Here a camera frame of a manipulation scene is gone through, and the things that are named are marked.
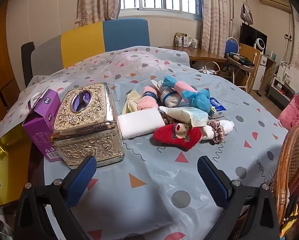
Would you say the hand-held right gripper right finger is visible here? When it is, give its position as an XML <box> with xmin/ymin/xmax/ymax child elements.
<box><xmin>197</xmin><ymin>156</ymin><xmax>282</xmax><ymax>240</ymax></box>

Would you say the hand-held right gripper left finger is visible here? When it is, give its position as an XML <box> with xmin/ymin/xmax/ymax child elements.
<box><xmin>14</xmin><ymin>155</ymin><xmax>97</xmax><ymax>240</ymax></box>

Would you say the blue tissue packet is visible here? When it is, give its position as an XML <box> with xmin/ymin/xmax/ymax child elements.
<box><xmin>209</xmin><ymin>96</ymin><xmax>227</xmax><ymax>117</ymax></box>

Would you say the cream gauze roll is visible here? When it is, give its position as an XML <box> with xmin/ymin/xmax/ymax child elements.
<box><xmin>122</xmin><ymin>90</ymin><xmax>142</xmax><ymax>114</ymax></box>

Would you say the gold foil bag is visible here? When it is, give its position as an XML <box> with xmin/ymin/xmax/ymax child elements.
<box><xmin>0</xmin><ymin>125</ymin><xmax>32</xmax><ymax>207</ymax></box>

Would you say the pink satin scrunchie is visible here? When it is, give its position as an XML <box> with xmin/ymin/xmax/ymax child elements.
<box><xmin>206</xmin><ymin>120</ymin><xmax>225</xmax><ymax>144</ymax></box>

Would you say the embossed gold tissue box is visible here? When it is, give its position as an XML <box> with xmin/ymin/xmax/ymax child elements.
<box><xmin>49</xmin><ymin>82</ymin><xmax>125</xmax><ymax>168</ymax></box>

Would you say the white knit sock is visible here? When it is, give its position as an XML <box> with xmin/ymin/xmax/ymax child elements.
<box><xmin>202</xmin><ymin>119</ymin><xmax>235</xmax><ymax>140</ymax></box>

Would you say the red plush heart with bear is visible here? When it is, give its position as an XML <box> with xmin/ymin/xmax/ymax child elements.
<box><xmin>153</xmin><ymin>122</ymin><xmax>203</xmax><ymax>151</ymax></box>

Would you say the purple carton box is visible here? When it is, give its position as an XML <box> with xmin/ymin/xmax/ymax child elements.
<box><xmin>23</xmin><ymin>86</ymin><xmax>62</xmax><ymax>162</ymax></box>

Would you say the patterned plastic tablecloth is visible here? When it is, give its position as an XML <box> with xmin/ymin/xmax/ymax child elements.
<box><xmin>0</xmin><ymin>45</ymin><xmax>290</xmax><ymax>240</ymax></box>

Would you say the white plastic tissue packet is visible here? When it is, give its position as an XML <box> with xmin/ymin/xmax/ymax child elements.
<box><xmin>159</xmin><ymin>106</ymin><xmax>210</xmax><ymax>128</ymax></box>

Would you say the rattan chair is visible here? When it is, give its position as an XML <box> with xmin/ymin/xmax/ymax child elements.
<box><xmin>273</xmin><ymin>125</ymin><xmax>299</xmax><ymax>230</ymax></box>

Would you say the blue and pink plush toy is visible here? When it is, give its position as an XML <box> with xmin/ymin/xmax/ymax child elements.
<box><xmin>163</xmin><ymin>76</ymin><xmax>211</xmax><ymax>113</ymax></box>

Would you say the white sponge block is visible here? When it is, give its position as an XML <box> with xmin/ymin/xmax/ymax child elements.
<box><xmin>118</xmin><ymin>107</ymin><xmax>165</xmax><ymax>140</ymax></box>

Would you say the white knit glove blue band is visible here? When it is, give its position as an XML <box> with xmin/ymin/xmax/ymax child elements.
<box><xmin>157</xmin><ymin>80</ymin><xmax>182</xmax><ymax>107</ymax></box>

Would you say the pink fuzzy sock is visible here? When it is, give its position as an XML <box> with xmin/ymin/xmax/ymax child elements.
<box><xmin>137</xmin><ymin>86</ymin><xmax>158</xmax><ymax>112</ymax></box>

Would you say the pink blanket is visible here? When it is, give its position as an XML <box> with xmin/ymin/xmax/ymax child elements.
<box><xmin>277</xmin><ymin>94</ymin><xmax>299</xmax><ymax>135</ymax></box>

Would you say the grey media stand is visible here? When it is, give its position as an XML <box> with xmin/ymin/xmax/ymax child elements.
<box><xmin>268</xmin><ymin>76</ymin><xmax>296</xmax><ymax>110</ymax></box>

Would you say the white small cabinet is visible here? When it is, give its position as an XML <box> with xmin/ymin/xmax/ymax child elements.
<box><xmin>252</xmin><ymin>55</ymin><xmax>268</xmax><ymax>90</ymax></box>

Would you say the wooden wardrobe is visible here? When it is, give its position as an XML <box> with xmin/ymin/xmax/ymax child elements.
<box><xmin>0</xmin><ymin>0</ymin><xmax>22</xmax><ymax>130</ymax></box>

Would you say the black hair tool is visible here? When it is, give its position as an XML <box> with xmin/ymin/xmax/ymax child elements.
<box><xmin>228</xmin><ymin>52</ymin><xmax>255</xmax><ymax>68</ymax></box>

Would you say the wooden desk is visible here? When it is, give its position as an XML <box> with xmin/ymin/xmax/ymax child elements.
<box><xmin>159</xmin><ymin>45</ymin><xmax>227</xmax><ymax>63</ymax></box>

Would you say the wooden cabinet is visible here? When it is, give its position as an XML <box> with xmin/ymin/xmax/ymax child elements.
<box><xmin>239</xmin><ymin>42</ymin><xmax>262</xmax><ymax>90</ymax></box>

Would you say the blue folding chair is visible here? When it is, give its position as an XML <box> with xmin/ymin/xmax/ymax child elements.
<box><xmin>224</xmin><ymin>37</ymin><xmax>240</xmax><ymax>57</ymax></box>

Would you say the grey yellow blue chair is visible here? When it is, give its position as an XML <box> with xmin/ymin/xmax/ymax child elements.
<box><xmin>21</xmin><ymin>18</ymin><xmax>150</xmax><ymax>88</ymax></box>

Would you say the clear desk organizer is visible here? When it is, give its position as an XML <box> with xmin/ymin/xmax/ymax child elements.
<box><xmin>174</xmin><ymin>32</ymin><xmax>198</xmax><ymax>48</ymax></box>

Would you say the white round fan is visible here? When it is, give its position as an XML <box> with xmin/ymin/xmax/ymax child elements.
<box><xmin>254</xmin><ymin>38</ymin><xmax>265</xmax><ymax>53</ymax></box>

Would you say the black monitor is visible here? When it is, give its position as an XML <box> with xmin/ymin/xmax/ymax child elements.
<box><xmin>239</xmin><ymin>22</ymin><xmax>268</xmax><ymax>53</ymax></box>

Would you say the beige pleated curtain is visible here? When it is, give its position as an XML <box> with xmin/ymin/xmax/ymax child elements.
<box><xmin>201</xmin><ymin>0</ymin><xmax>231</xmax><ymax>54</ymax></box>

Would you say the white pole stand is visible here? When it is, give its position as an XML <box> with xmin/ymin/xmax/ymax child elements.
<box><xmin>229</xmin><ymin>0</ymin><xmax>250</xmax><ymax>40</ymax></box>

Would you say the beige starfish print curtain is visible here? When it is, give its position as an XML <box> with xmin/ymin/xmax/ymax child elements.
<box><xmin>73</xmin><ymin>0</ymin><xmax>122</xmax><ymax>28</ymax></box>

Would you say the beige air conditioner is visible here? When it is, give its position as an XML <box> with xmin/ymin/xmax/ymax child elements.
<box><xmin>259</xmin><ymin>0</ymin><xmax>292</xmax><ymax>13</ymax></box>

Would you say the white power cable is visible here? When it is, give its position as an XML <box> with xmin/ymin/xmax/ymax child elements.
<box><xmin>197</xmin><ymin>61</ymin><xmax>221</xmax><ymax>75</ymax></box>

